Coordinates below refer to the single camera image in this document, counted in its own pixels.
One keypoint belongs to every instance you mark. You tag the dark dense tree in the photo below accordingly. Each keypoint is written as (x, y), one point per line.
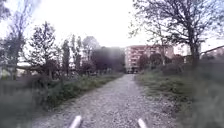
(106, 59)

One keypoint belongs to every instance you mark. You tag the red brick apartment building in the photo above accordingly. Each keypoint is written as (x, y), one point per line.
(133, 56)

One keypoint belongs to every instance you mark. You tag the grey gravel path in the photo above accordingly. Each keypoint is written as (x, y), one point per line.
(115, 100)

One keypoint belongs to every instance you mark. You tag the grass verge with weeds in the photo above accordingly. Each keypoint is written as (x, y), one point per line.
(63, 90)
(186, 93)

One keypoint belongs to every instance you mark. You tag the robot's own part right stub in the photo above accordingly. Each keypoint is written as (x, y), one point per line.
(142, 123)

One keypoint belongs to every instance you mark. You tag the robot's own part stub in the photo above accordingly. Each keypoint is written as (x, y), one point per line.
(142, 123)
(76, 122)

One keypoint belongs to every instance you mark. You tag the robot's own part left stub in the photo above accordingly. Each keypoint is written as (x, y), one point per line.
(76, 122)

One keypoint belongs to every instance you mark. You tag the row of thin trees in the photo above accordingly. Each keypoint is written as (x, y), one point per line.
(43, 50)

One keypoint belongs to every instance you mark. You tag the pale building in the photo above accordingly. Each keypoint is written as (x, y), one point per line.
(181, 50)

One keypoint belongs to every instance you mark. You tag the large bare tree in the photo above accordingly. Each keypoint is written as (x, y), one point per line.
(191, 36)

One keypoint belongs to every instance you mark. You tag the low building with roof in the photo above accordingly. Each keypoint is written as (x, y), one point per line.
(215, 52)

